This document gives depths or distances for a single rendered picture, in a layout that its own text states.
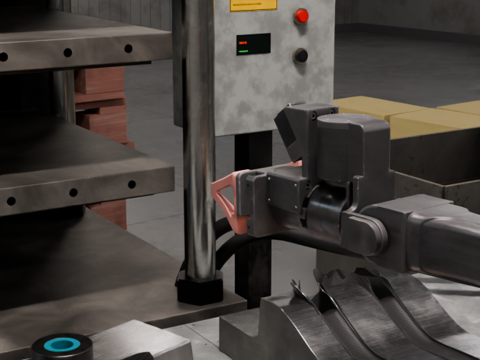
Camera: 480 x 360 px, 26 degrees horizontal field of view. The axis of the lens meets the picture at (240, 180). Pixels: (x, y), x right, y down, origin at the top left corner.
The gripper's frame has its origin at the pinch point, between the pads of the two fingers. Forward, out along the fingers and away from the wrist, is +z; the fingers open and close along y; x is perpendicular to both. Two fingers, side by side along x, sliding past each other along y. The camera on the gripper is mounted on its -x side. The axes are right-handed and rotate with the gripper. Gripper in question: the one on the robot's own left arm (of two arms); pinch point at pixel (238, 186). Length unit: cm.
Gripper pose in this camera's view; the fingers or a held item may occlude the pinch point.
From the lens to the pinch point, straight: 117.5
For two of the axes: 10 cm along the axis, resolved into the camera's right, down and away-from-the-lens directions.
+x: 0.2, 9.8, 2.2
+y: -7.9, 1.5, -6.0
